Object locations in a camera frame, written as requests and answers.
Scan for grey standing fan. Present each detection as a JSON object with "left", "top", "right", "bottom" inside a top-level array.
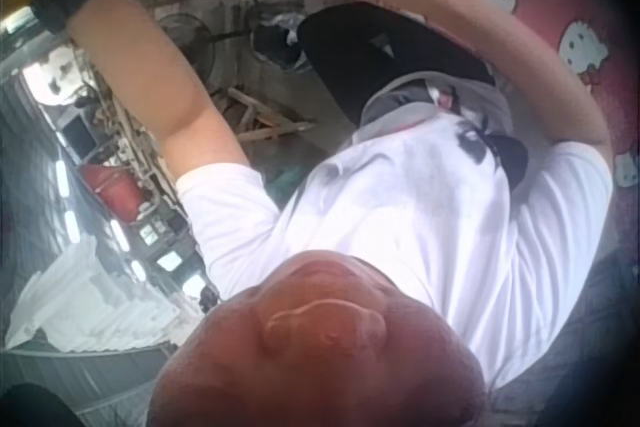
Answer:
[{"left": 158, "top": 11, "right": 251, "bottom": 93}]

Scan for cluttered workshop bench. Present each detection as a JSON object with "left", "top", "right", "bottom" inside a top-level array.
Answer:
[{"left": 47, "top": 41, "right": 206, "bottom": 288}]

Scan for wooden frame stool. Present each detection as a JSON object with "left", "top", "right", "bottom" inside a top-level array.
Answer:
[{"left": 209, "top": 86, "right": 319, "bottom": 146}]

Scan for pink cat print table cover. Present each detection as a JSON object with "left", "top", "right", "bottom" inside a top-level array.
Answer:
[{"left": 117, "top": 0, "right": 640, "bottom": 268}]

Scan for person's legs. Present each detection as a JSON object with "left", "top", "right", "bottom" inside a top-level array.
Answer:
[{"left": 252, "top": 1, "right": 516, "bottom": 148}]

